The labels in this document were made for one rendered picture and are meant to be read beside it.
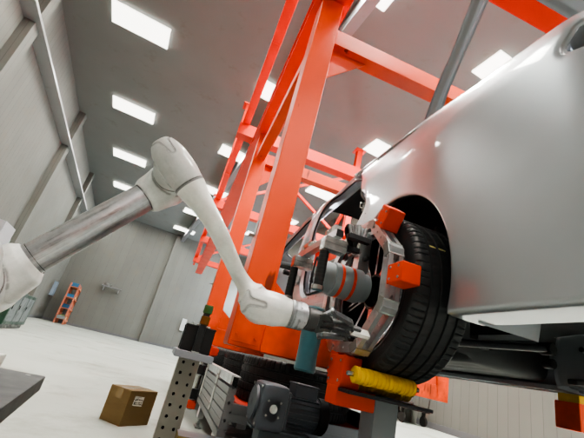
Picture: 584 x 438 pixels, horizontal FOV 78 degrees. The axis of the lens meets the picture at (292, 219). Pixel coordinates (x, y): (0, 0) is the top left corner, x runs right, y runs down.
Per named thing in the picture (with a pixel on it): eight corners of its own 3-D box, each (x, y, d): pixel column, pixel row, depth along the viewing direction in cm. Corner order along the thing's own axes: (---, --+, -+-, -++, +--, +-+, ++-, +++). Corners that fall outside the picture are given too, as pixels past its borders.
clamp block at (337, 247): (346, 254, 131) (348, 241, 133) (323, 247, 129) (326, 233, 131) (340, 256, 135) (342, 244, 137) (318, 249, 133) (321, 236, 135)
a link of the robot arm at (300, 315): (295, 311, 110) (312, 316, 111) (292, 293, 118) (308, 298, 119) (283, 333, 113) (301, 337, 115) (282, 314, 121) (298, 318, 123)
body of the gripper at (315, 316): (300, 335, 115) (326, 341, 117) (310, 315, 112) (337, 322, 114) (298, 319, 122) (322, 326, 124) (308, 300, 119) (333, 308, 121)
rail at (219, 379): (236, 429, 167) (248, 379, 175) (216, 425, 165) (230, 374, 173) (195, 377, 389) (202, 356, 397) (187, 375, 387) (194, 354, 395)
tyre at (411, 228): (468, 400, 114) (477, 214, 138) (406, 384, 109) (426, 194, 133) (366, 376, 174) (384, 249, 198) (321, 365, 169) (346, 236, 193)
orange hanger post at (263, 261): (260, 351, 170) (344, 3, 263) (220, 341, 165) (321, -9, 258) (251, 350, 186) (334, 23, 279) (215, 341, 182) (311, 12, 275)
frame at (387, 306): (394, 360, 116) (409, 210, 136) (375, 355, 114) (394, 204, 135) (326, 353, 165) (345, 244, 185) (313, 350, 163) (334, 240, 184)
